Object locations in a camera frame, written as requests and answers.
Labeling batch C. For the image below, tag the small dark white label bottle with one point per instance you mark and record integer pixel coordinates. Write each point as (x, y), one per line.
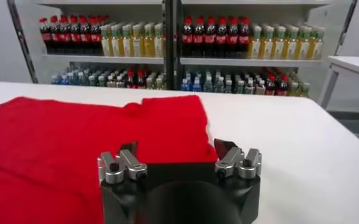
(260, 88)
(92, 80)
(228, 86)
(101, 81)
(249, 87)
(110, 81)
(238, 87)
(119, 81)

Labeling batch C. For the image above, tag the small clear green bottle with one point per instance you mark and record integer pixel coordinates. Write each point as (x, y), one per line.
(208, 85)
(73, 79)
(218, 86)
(81, 79)

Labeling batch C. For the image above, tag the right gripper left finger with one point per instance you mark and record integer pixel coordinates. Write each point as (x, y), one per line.
(130, 164)

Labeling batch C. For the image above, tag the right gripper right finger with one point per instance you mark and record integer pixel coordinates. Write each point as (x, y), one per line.
(231, 158)

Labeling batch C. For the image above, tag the white shelf with bottles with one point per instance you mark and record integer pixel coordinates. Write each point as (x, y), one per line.
(249, 63)

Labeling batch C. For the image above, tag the small red cap cola bottle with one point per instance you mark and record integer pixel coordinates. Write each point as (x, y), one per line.
(141, 80)
(282, 87)
(270, 86)
(130, 80)

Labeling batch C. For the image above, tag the small blue water bottle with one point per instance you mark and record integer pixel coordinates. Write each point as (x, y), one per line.
(56, 79)
(185, 85)
(196, 85)
(65, 79)

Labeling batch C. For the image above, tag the red shirt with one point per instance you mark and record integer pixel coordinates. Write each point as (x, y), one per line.
(60, 146)

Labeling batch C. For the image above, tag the white side table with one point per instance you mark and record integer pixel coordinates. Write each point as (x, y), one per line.
(356, 64)

